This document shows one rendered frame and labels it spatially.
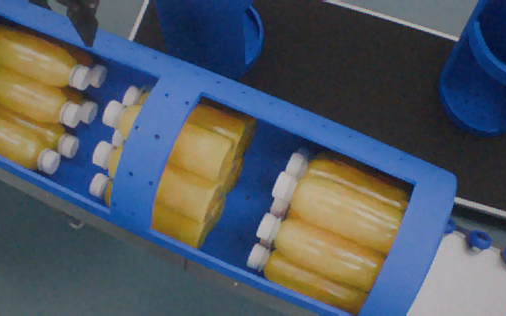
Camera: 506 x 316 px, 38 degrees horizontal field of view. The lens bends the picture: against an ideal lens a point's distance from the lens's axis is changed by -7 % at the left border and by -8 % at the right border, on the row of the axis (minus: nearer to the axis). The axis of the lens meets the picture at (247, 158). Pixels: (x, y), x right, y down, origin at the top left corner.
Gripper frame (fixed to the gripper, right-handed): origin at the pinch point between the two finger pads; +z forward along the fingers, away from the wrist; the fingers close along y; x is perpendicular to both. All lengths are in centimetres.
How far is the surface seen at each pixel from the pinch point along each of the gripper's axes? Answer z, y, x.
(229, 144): 41.0, -15.0, -4.6
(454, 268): 72, -53, 4
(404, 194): 49, -41, -2
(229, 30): 104, 2, -60
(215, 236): 62, -11, 4
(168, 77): 36.7, -5.2, -12.8
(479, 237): 67, -57, -1
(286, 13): 138, -7, -87
